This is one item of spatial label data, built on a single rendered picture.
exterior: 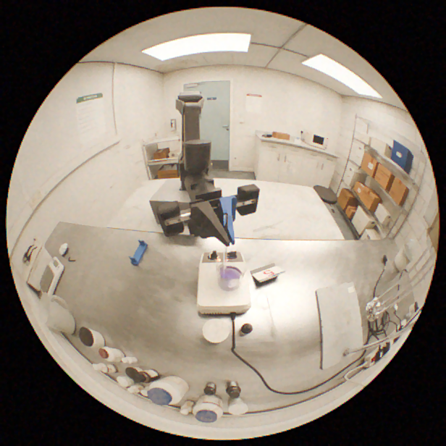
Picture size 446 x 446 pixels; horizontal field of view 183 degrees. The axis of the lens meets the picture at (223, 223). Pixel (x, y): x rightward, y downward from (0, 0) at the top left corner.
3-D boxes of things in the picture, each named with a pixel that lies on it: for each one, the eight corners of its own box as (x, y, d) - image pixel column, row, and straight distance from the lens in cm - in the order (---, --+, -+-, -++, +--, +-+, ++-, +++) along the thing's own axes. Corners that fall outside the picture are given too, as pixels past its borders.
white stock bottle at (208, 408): (208, 411, 49) (203, 428, 40) (192, 398, 47) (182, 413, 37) (227, 403, 47) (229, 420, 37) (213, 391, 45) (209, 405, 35)
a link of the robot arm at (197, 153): (179, 177, 43) (177, 137, 40) (208, 174, 44) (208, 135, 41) (182, 199, 33) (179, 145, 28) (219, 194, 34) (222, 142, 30)
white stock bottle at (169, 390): (195, 391, 46) (183, 407, 35) (171, 396, 49) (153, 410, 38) (179, 373, 45) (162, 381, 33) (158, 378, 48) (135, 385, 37)
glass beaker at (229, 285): (214, 293, 36) (212, 278, 28) (216, 270, 39) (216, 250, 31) (245, 294, 36) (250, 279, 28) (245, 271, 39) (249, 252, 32)
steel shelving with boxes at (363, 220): (331, 203, 318) (355, 113, 295) (344, 205, 345) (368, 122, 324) (363, 264, 247) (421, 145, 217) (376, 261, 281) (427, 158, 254)
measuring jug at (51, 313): (74, 299, 73) (51, 280, 66) (85, 323, 65) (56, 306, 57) (59, 319, 83) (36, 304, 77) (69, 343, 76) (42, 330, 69)
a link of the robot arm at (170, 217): (240, 170, 34) (239, 193, 37) (154, 187, 31) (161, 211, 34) (261, 187, 28) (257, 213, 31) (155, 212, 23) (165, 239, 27)
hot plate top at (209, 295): (200, 263, 40) (199, 262, 40) (245, 263, 41) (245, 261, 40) (198, 307, 36) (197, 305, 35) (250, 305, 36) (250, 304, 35)
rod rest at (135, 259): (141, 243, 63) (138, 237, 60) (148, 244, 61) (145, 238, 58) (131, 263, 59) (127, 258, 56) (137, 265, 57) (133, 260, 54)
